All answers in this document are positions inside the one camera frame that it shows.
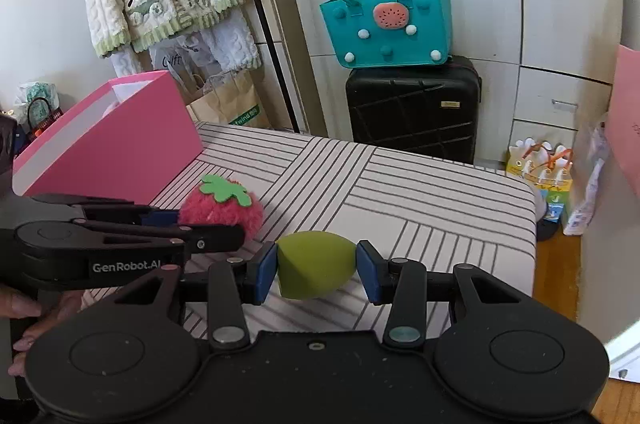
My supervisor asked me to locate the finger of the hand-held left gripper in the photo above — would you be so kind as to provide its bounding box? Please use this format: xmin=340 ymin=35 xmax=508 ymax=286
xmin=30 ymin=194 xmax=182 ymax=226
xmin=74 ymin=216 xmax=247 ymax=255

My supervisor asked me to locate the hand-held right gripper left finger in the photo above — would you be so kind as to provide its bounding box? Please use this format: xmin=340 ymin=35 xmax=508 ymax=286
xmin=114 ymin=242 xmax=279 ymax=351

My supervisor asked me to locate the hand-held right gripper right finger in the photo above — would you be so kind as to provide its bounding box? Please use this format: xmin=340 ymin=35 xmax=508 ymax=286
xmin=356 ymin=240 xmax=532 ymax=351

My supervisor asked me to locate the red strawberry plush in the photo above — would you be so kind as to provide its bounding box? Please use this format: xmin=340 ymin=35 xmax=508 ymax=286
xmin=179 ymin=175 xmax=265 ymax=237

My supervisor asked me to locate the green makeup sponge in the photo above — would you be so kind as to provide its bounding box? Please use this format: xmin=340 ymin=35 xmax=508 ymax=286
xmin=275 ymin=231 xmax=358 ymax=301

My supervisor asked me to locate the pink cardboard box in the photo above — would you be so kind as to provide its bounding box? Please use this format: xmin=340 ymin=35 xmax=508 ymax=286
xmin=12 ymin=70 xmax=205 ymax=209

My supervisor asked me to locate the person's left hand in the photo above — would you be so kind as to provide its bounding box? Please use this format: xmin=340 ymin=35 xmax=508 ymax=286
xmin=0 ymin=290 xmax=85 ymax=379

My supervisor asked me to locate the brown paper bag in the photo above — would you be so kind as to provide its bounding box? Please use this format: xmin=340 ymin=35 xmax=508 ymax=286
xmin=186 ymin=68 xmax=268 ymax=130

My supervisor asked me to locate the dark woven basket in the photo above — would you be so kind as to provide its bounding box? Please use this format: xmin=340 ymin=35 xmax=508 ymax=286
xmin=25 ymin=98 xmax=65 ymax=142

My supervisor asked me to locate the white gift bag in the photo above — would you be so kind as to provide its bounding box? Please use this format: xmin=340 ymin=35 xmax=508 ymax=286
xmin=147 ymin=34 xmax=223 ymax=105

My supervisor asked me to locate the black suitcase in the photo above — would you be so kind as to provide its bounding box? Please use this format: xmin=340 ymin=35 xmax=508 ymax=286
xmin=345 ymin=55 xmax=482 ymax=165

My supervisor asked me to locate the white green patterned pack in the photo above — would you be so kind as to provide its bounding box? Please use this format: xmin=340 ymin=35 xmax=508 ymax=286
xmin=15 ymin=81 xmax=62 ymax=112

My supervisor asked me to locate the clear plastic bag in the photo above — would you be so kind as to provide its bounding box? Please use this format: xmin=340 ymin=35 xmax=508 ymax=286
xmin=562 ymin=114 xmax=610 ymax=237

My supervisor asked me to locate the teal felt tote bag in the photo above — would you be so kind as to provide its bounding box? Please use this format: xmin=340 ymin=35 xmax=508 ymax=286
xmin=320 ymin=0 xmax=453 ymax=70

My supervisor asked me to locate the pink shopping bag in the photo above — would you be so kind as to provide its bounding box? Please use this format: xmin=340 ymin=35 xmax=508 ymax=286
xmin=604 ymin=44 xmax=640 ymax=190

